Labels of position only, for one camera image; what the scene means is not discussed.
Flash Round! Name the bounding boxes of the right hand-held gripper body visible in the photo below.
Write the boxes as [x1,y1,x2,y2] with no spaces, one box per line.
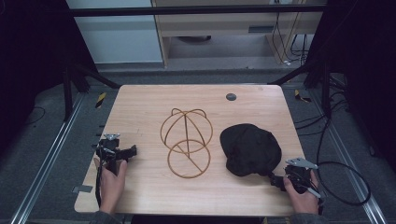
[283,157,322,199]

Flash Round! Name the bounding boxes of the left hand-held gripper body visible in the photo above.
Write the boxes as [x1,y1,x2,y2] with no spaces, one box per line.
[94,133,125,175]

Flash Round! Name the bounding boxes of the black knit hat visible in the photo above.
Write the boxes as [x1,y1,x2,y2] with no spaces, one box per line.
[219,123,283,178]

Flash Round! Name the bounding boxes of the gold wire hat stand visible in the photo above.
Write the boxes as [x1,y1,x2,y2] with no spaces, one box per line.
[160,107,215,180]

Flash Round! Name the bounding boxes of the person's right hand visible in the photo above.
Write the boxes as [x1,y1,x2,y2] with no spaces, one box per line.
[282,170,320,216]

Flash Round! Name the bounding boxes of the person's left hand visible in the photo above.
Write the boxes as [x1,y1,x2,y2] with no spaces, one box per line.
[92,157,129,216]

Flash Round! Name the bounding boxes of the yellow black striped tape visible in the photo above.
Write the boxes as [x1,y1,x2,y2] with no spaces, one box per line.
[293,89,312,104]
[94,91,107,109]

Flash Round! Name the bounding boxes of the grey tape piece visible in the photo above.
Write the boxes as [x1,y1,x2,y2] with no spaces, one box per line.
[71,184,94,194]

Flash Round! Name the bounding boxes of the black metal stand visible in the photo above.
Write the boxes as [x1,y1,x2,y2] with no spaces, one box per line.
[267,60,333,119]
[63,61,121,123]

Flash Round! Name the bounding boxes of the white cabinet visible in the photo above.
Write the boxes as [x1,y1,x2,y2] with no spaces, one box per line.
[64,0,164,65]

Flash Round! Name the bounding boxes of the black curtain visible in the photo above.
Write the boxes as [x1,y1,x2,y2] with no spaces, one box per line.
[305,0,396,172]
[0,0,98,157]

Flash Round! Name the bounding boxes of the light wooden desk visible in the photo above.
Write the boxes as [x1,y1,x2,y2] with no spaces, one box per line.
[150,0,329,68]

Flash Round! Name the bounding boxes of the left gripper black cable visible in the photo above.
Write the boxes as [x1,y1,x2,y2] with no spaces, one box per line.
[94,161,105,209]

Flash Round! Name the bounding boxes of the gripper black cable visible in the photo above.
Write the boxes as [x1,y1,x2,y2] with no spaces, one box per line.
[94,161,105,209]
[315,117,372,207]

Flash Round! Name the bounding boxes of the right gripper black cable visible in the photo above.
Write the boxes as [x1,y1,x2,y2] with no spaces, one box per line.
[315,117,372,207]

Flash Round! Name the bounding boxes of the aluminium floor rail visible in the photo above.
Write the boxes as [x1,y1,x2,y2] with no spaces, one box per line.
[8,92,86,224]
[308,89,389,224]

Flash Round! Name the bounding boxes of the bundle of hanging cables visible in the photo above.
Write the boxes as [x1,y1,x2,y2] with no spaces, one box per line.
[271,11,310,67]

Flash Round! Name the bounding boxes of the black horizontal frame bar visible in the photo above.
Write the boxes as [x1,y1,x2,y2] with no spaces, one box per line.
[68,4,327,18]

